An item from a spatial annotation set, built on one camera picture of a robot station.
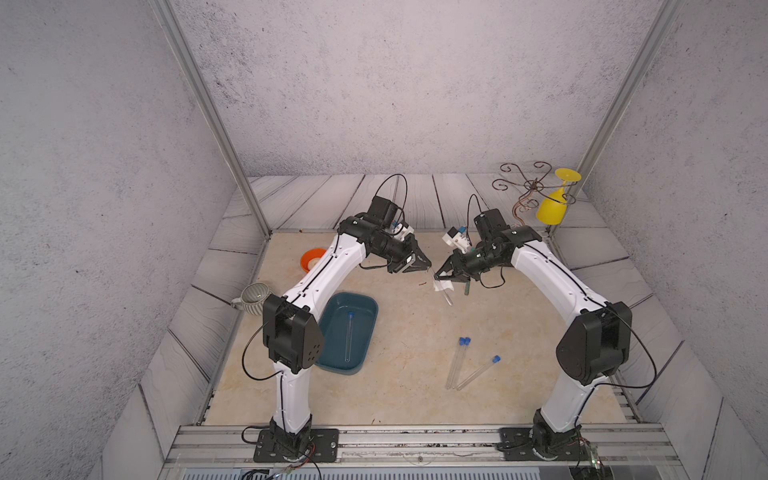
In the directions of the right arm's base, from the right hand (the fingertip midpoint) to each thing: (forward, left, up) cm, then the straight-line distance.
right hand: (439, 276), depth 79 cm
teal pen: (+10, -12, -22) cm, 27 cm away
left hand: (+1, +1, +4) cm, 4 cm away
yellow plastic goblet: (+28, -39, -2) cm, 48 cm away
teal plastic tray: (-1, +27, -22) cm, 35 cm away
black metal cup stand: (+26, -28, +4) cm, 39 cm away
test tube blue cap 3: (-8, -9, -22) cm, 25 cm away
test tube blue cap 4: (-13, -17, -22) cm, 31 cm away
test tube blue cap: (-7, +26, -21) cm, 34 cm away
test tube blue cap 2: (-4, -1, -1) cm, 4 cm away
